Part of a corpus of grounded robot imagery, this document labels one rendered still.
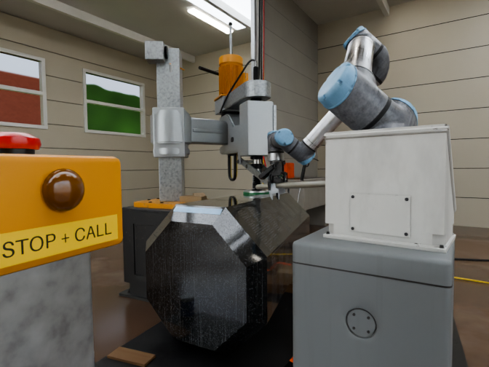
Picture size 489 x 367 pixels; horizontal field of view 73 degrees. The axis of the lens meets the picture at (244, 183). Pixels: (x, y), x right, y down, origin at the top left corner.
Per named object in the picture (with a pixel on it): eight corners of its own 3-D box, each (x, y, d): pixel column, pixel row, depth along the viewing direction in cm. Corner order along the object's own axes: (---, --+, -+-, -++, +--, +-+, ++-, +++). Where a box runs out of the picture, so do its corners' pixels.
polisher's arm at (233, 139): (219, 164, 332) (218, 116, 330) (241, 164, 340) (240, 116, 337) (243, 164, 263) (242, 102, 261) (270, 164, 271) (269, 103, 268)
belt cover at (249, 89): (215, 118, 336) (214, 101, 335) (238, 119, 344) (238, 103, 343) (247, 100, 245) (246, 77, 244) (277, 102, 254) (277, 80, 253)
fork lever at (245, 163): (236, 163, 284) (236, 157, 282) (256, 163, 290) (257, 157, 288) (266, 190, 222) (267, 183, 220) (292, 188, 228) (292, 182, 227)
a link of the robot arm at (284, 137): (300, 137, 170) (292, 140, 182) (284, 123, 168) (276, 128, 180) (290, 151, 168) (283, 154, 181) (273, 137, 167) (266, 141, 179)
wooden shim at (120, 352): (107, 357, 183) (106, 355, 183) (119, 349, 192) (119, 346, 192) (144, 367, 174) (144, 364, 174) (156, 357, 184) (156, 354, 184)
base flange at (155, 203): (130, 207, 277) (130, 201, 276) (169, 201, 320) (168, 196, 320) (177, 210, 255) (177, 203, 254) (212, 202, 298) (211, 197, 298)
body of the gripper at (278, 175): (280, 183, 179) (279, 160, 179) (267, 183, 184) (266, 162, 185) (288, 183, 185) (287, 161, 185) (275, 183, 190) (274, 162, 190)
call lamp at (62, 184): (36, 213, 24) (34, 168, 23) (76, 207, 26) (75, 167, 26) (52, 215, 23) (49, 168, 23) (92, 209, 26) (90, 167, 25)
